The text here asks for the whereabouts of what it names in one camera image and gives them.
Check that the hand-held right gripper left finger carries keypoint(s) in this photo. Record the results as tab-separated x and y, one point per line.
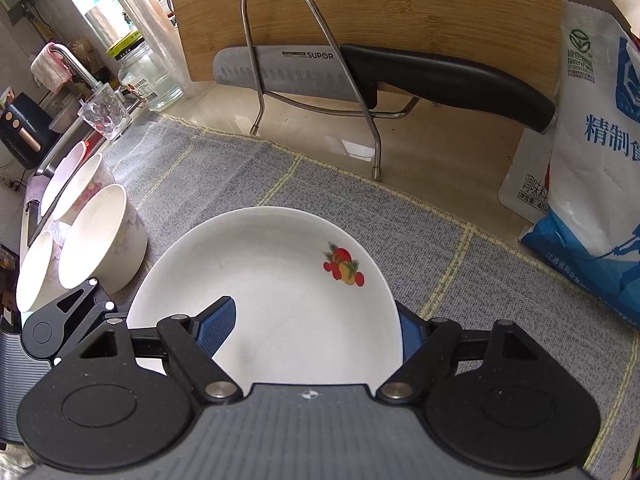
215	330

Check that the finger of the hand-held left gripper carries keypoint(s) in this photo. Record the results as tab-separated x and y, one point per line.
82	325

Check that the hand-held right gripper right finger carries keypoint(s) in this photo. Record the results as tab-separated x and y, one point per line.
411	335

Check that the white plate with fruit print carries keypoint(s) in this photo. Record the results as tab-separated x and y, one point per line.
280	300

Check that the grey checked dish mat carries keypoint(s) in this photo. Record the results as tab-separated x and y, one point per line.
350	200

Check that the steel sink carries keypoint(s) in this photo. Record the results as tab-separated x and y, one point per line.
45	160

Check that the black appliance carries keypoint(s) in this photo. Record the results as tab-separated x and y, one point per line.
22	125

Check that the clear glass mug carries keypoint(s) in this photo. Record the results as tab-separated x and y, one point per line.
105	112

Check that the blue and white salt bag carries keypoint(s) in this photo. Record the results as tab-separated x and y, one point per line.
590	160

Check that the glass jar with green lid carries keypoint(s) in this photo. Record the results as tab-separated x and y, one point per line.
150	80

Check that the steel faucet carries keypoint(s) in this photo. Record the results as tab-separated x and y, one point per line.
85	67

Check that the pink and white rag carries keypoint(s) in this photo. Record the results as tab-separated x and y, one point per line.
50	67

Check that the short clear plastic wrap roll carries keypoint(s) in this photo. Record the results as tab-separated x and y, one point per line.
105	30

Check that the tall clear plastic wrap roll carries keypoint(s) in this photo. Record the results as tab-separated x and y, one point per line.
155	25

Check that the bamboo cutting board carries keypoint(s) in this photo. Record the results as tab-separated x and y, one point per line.
400	5

